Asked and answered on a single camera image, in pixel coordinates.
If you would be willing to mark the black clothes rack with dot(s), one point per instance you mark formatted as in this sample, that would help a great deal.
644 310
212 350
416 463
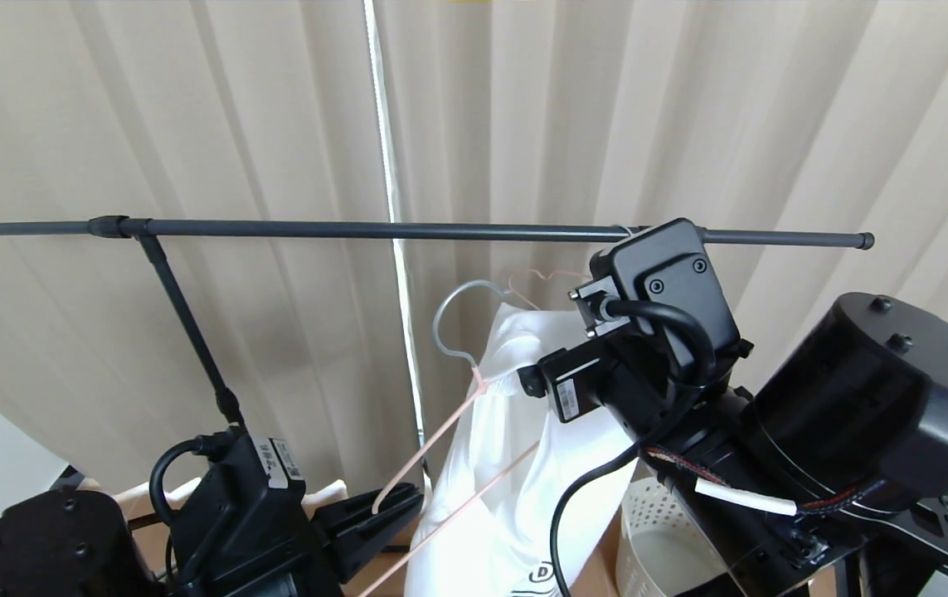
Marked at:
274 229

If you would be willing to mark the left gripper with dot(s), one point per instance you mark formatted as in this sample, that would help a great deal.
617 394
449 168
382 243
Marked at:
320 555

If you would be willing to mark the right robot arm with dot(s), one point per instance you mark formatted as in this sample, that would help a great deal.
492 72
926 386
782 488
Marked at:
880 398

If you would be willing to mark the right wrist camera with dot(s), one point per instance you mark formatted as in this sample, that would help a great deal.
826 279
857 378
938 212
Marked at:
673 282

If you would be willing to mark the white laundry basket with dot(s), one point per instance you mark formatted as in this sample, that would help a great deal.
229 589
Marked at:
648 539

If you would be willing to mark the beige curtain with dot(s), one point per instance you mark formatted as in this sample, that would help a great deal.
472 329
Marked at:
192 124

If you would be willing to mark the white printed shirt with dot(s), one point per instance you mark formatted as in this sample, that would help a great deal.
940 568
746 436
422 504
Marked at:
482 497

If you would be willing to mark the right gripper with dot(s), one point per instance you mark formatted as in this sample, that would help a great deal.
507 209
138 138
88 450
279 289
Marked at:
689 431

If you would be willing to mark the pink clothes hanger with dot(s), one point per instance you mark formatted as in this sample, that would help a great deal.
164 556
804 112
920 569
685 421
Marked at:
561 276
479 383

